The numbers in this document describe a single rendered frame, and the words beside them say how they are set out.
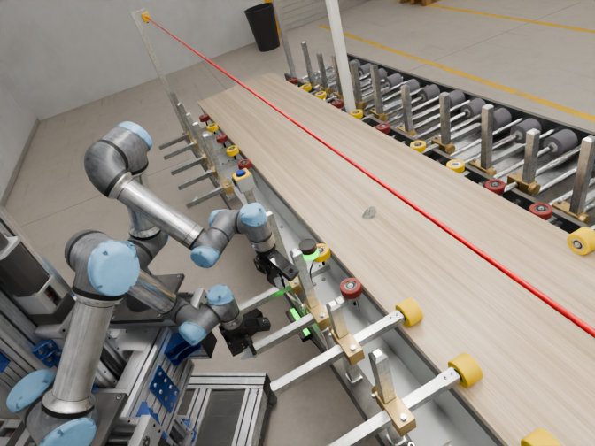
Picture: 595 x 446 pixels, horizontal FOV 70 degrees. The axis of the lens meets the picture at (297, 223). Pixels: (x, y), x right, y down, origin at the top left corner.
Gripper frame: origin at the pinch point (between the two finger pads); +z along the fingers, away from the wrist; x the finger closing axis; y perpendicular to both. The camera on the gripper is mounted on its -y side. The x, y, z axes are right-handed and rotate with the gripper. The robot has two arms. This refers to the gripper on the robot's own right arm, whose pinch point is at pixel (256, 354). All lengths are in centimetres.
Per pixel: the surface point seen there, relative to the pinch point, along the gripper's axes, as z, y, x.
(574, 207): -5, -134, 16
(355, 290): -8.8, -41.7, 3.6
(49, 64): 0, 107, -784
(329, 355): -13.8, -19.9, 25.5
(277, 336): -3.7, -9.5, 0.8
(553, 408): -8, -61, 68
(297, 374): -13.7, -8.6, 25.8
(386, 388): -21, -26, 48
